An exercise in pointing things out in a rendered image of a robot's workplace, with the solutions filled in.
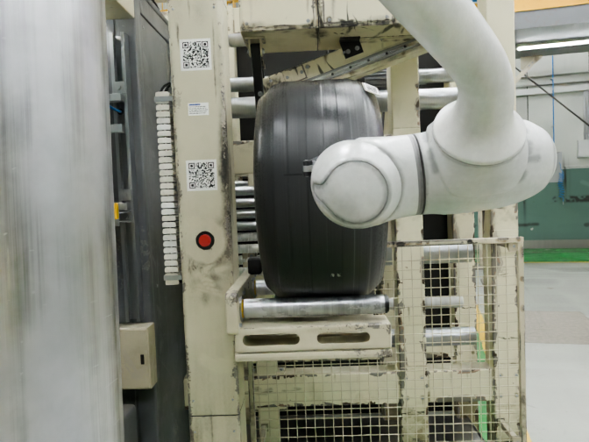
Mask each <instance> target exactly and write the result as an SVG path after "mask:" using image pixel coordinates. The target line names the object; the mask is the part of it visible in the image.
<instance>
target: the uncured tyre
mask: <svg viewBox="0 0 589 442"><path fill-rule="evenodd" d="M366 137H384V132H383V126H382V120H381V115H380V107H379V104H378V101H377V98H376V96H375V95H374V94H373V93H370V92H368V91H365V90H364V87H363V85H362V83H361V82H359V81H355V80H351V79H329V80H311V81H291V82H280V83H277V84H274V85H273V86H272V87H271V88H270V89H269V90H268V91H267V92H266V93H265V94H264V95H263V96H262V97H261V98H260V99H259V100H258V104H257V110H256V119H255V128H254V139H253V187H254V206H255V219H256V230H257V238H258V246H259V257H260V261H261V266H262V270H263V275H264V279H265V283H266V286H267V287H268V288H269V289H270V290H272V292H273V293H274V294H275V295H277V296H278V297H305V296H355V295H369V294H370V293H371V292H372V291H373V290H374V289H375V288H376V287H377V286H378V285H379V284H380V283H381V281H382V278H383V274H384V270H385V265H386V257H387V235H388V222H385V223H383V224H381V225H375V226H372V227H369V228H364V229H352V228H346V227H343V226H341V225H337V224H335V223H334V222H332V221H331V220H329V219H328V218H327V217H326V216H325V215H324V214H323V213H322V212H321V211H320V209H319V208H318V206H317V204H316V202H315V199H314V197H313V195H312V191H311V184H310V180H311V176H309V177H306V176H303V175H289V176H284V175H285V174H303V164H302V162H303V161H304V160H311V159H313V158H315V157H317V156H319V155H320V154H321V153H322V152H323V151H324V150H325V149H327V148H328V147H330V146H332V145H334V144H336V143H337V142H341V141H345V140H355V139H358V138H366ZM338 271H343V274H342V278H338V279H330V274H329V272H338Z"/></svg>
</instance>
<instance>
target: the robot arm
mask: <svg viewBox="0 0 589 442"><path fill-rule="evenodd" d="M379 1H380V2H381V3H382V4H383V5H384V6H385V8H386V9H387V10H388V11H389V12H390V13H391V14H392V15H393V16H394V17H395V18H396V19H397V20H398V21H399V22H400V23H401V24H402V25H403V26H404V27H405V28H406V29H407V31H408V32H409V33H410V34H411V35H412V36H413V37H414V38H415V39H416V40H417V41H418V42H419V43H420V44H421V45H422V46H423V47H424V48H425V49H426V50H427V51H428V52H429V54H430V55H431V56H432V57H433V58H434V59H435V60H436V61H437V62H438V63H439V64H440V65H441V66H442V67H443V68H444V69H445V71H446V72H447V73H448V74H449V75H450V76H451V78H452V79H453V81H454V82H455V83H456V85H457V88H458V99H457V101H455V102H452V103H449V104H448V105H446V106H445V107H443V108H442V109H441V110H440V111H439V112H438V114H437V115H436V118H435V120H434V121H433V122H432V123H431V124H430V125H428V127H427V131H426V132H419V133H415V134H408V135H400V136H387V137H366V138H358V139H355V140H345V141H341V142H337V143H336V144H334V145H332V146H330V147H328V148H327V149H325V150H324V151H323V152H322V153H321V154H320V155H319V156H317V157H315V158H313V159H311V160H304V161H303V162H302V164H303V176H306V177H309V176H311V180H310V184H311V191H312V195H313V197H314V199H315V202H316V204H317V206H318V208H319V209H320V211H321V212H322V213H323V214H324V215H325V216H326V217H327V218H328V219H329V220H331V221H332V222H334V223H335V224H337V225H341V226H343V227H346V228H352V229H364V228H369V227H372V226H375V225H381V224H383V223H385V222H388V221H391V220H394V219H397V218H401V217H410V216H415V215H425V214H441V215H449V214H461V213H469V212H475V211H483V210H491V209H496V208H501V207H505V206H508V205H511V204H514V203H519V202H521V201H523V200H526V199H528V198H530V197H532V196H534V195H535V194H537V193H538V192H540V191H541V190H543V189H544V188H545V187H546V186H547V184H548V183H549V181H550V179H551V178H552V176H553V175H554V173H555V170H556V166H557V149H556V147H555V143H554V142H553V140H552V139H551V137H550V135H549V134H548V133H547V132H546V131H545V130H544V129H543V128H541V127H540V126H538V125H535V124H533V123H531V122H529V121H527V120H523V119H522V118H521V117H520V115H519V114H518V113H517V112H516V111H515V110H514V77H513V72H512V68H511V66H510V63H509V60H508V57H507V55H506V52H505V50H504V48H503V47H502V45H501V43H500V42H499V40H498V38H497V37H496V35H495V34H494V32H493V30H492V29H491V27H490V26H489V24H488V23H487V22H486V21H485V19H484V18H483V16H482V15H481V13H480V12H479V10H478V9H477V7H476V6H475V4H474V3H473V1H472V0H379ZM0 442H124V410H123V390H122V370H121V351H120V330H119V311H118V291H117V252H116V233H115V213H114V193H113V174H112V153H111V134H110V95H109V75H108V55H107V36H106V16H105V0H0Z"/></svg>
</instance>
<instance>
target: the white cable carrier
mask: <svg viewBox="0 0 589 442"><path fill-rule="evenodd" d="M155 96H171V94H170V93H168V92H167V91H162V92H156V93H155ZM156 103H157V104H158V105H156V110H157V112H156V117H159V118H157V124H161V125H157V130H159V132H158V137H162V138H158V143H160V144H159V145H158V149H159V150H163V151H159V156H164V157H160V158H159V163H164V164H160V169H164V170H160V175H161V176H164V177H160V182H164V183H161V184H160V188H161V189H163V190H161V192H160V194H161V195H162V197H161V202H165V203H162V204H161V208H163V210H162V211H161V214H162V215H167V216H163V217H162V221H167V222H164V223H162V227H164V228H165V229H163V234H167V235H164V236H163V240H167V241H165V242H164V243H163V246H168V247H166V248H164V253H166V254H165V255H164V260H166V261H165V266H169V267H166V268H165V272H166V274H165V275H181V264H180V263H181V258H179V257H181V252H177V251H180V250H181V248H180V246H177V245H179V244H180V240H179V238H180V234H179V233H177V232H180V231H179V227H175V226H179V221H175V220H179V215H175V214H178V202H176V201H178V196H174V195H178V193H177V183H173V182H177V181H176V177H173V176H176V165H175V164H174V163H175V158H172V157H175V152H172V151H175V147H174V146H172V145H174V133H173V132H174V127H173V126H171V125H174V121H173V120H172V119H174V114H173V107H171V106H173V101H165V102H156ZM169 202H170V203H169ZM164 208H166V209H164ZM169 208H170V209H169ZM174 208H176V209H174ZM177 284H179V280H173V281H166V285H177Z"/></svg>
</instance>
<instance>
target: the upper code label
mask: <svg viewBox="0 0 589 442"><path fill-rule="evenodd" d="M180 53H181V71H193V70H211V69H212V65H211V46H210V38H208V39H180Z"/></svg>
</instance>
